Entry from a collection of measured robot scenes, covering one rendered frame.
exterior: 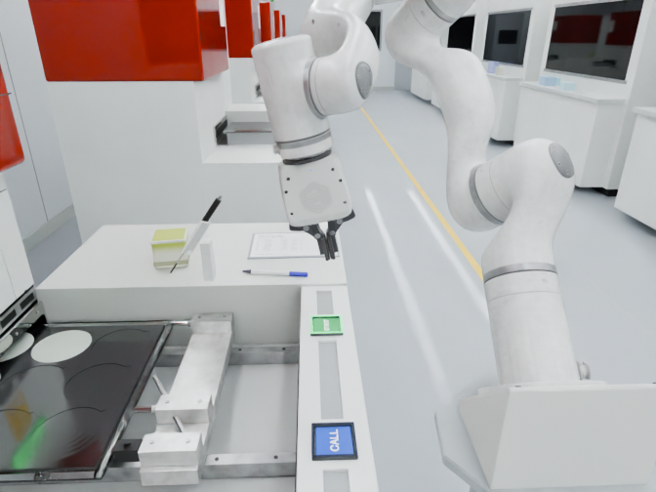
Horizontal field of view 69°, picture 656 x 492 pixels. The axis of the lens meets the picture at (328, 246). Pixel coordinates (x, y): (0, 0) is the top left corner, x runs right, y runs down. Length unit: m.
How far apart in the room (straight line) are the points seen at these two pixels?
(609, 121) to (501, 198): 4.31
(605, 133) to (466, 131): 4.27
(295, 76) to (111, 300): 0.62
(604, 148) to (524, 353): 4.49
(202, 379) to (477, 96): 0.71
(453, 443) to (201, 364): 0.46
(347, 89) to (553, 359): 0.50
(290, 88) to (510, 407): 0.52
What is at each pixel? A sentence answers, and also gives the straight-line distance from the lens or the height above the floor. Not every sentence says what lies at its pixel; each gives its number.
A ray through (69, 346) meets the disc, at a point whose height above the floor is 0.90.
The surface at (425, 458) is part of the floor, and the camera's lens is 1.96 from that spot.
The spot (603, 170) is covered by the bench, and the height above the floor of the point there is 0.24.
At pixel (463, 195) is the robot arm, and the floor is 1.15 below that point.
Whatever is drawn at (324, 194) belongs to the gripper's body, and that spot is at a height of 1.21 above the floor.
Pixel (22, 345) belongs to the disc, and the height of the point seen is 0.90.
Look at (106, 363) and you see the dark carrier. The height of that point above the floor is 0.90.
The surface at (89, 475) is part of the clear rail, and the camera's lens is 0.76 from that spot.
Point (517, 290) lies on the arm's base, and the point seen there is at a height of 1.06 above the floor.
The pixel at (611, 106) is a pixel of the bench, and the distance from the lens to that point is 5.15.
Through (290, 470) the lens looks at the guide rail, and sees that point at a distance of 0.79.
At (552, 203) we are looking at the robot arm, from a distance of 0.88.
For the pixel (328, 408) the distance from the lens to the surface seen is 0.70.
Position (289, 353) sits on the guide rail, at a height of 0.84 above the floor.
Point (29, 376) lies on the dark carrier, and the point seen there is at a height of 0.90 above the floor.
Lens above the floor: 1.43
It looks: 24 degrees down
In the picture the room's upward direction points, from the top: straight up
